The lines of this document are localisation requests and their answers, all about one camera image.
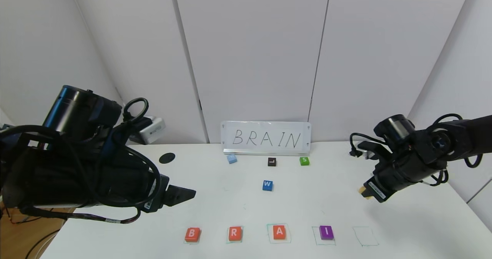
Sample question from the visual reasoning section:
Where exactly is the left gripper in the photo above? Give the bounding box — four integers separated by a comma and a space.
136, 173, 196, 213

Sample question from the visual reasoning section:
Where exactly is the white BRAIN sign board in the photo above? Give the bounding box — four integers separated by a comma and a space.
221, 121, 311, 156

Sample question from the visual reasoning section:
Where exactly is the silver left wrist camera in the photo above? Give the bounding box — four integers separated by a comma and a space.
138, 117, 166, 144

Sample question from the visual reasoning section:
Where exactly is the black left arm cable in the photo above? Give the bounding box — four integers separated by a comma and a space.
21, 207, 141, 225

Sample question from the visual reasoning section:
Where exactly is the black floor cable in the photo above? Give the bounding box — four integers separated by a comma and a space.
25, 230, 62, 259

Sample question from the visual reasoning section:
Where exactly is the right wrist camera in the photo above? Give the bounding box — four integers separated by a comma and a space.
350, 134, 381, 159

